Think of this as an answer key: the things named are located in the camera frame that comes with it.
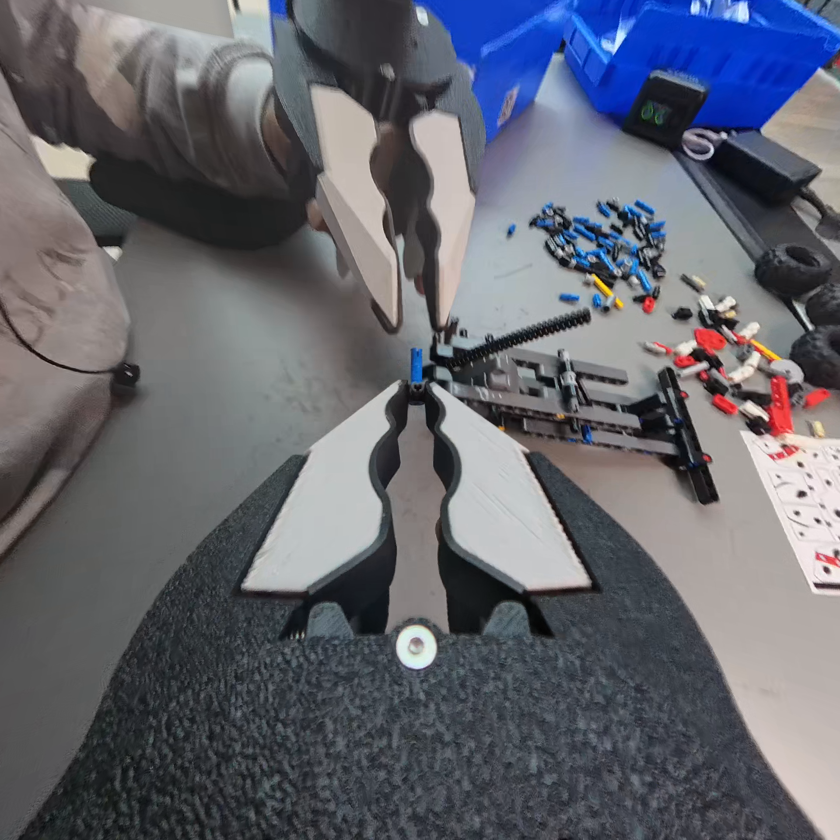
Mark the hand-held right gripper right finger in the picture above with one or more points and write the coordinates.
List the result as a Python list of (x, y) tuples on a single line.
[(512, 525)]

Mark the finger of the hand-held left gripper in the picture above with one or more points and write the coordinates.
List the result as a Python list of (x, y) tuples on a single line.
[(355, 184), (446, 184)]

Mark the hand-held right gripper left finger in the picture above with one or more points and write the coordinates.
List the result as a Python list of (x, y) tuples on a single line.
[(322, 525)]

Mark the grey toy brick chassis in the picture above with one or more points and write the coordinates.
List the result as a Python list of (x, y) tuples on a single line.
[(591, 394)]

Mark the pile of blue black pins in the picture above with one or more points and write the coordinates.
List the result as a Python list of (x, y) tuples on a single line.
[(604, 250)]

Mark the blue toy pin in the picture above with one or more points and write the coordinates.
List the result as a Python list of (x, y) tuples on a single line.
[(415, 365)]

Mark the pile of red white bricks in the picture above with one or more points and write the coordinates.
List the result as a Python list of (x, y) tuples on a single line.
[(742, 374)]

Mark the person's left forearm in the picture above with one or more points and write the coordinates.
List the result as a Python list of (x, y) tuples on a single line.
[(131, 79)]

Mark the grey desk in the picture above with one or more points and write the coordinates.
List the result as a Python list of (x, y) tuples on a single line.
[(197, 460)]

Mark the black desk strip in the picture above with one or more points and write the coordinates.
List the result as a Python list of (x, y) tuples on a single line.
[(748, 217)]

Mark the person's left hand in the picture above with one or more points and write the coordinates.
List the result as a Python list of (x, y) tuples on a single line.
[(286, 151)]

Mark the blue plastic bin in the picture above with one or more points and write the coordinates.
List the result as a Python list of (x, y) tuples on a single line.
[(519, 66), (709, 53)]

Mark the black power unit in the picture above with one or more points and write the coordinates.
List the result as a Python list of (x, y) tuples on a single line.
[(666, 108)]

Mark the white sticker sheet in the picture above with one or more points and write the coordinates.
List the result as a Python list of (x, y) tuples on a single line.
[(801, 505)]

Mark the black power adapter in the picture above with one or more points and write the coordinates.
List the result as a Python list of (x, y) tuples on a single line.
[(761, 164)]

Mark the black toy tyre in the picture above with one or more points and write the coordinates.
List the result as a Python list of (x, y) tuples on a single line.
[(827, 305), (820, 355), (793, 269)]

